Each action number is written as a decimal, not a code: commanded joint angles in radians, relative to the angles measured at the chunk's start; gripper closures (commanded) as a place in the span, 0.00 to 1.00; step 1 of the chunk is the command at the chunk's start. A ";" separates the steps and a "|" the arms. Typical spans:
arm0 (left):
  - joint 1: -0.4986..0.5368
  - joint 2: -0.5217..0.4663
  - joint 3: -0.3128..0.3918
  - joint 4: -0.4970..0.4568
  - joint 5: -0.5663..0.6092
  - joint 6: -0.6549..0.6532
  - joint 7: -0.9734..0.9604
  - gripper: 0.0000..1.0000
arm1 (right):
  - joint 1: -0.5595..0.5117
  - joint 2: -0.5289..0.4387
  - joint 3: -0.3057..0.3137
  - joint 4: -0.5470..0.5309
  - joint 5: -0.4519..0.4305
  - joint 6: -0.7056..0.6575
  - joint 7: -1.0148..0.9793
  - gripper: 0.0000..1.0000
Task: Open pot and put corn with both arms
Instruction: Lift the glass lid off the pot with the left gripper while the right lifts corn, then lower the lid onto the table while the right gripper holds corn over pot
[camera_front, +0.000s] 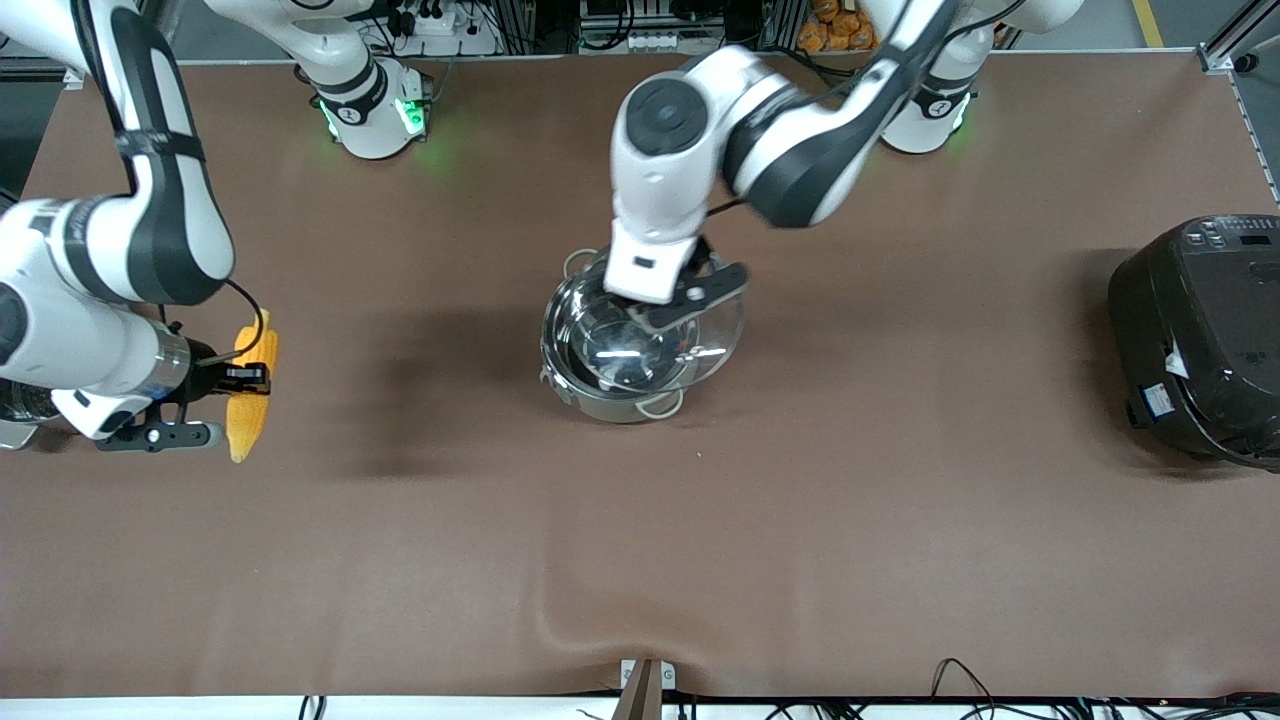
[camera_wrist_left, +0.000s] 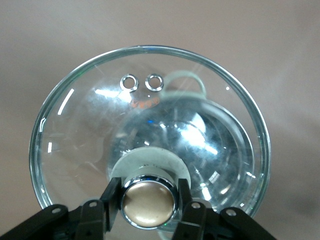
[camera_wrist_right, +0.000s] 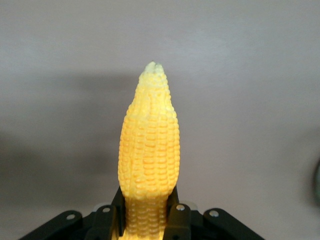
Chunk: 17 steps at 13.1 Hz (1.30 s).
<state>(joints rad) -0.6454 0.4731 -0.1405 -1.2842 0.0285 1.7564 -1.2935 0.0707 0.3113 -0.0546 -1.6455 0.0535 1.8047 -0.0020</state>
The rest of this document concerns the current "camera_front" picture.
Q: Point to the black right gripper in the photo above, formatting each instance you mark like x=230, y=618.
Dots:
x=205, y=379

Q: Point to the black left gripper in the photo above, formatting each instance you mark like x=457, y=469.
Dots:
x=699, y=254

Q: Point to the yellow toy corn cob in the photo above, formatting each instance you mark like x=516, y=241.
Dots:
x=245, y=430

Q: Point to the round glass pot lid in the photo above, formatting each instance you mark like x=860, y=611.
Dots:
x=722, y=340

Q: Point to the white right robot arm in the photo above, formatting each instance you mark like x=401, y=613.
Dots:
x=70, y=340

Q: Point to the stainless steel steamer pot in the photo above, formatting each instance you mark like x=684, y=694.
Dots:
x=15, y=432

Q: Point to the orange toy food pile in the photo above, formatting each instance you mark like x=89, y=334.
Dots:
x=838, y=25

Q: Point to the brown table cover cloth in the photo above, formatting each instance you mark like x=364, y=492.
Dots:
x=800, y=520

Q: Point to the white power strip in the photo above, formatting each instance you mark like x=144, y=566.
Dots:
x=440, y=20

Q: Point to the metal table clamp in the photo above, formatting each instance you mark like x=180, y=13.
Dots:
x=645, y=690

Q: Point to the black rice cooker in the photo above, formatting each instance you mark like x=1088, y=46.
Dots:
x=1210, y=340

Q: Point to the aluminium frame profile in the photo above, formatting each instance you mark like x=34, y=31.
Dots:
x=1235, y=40

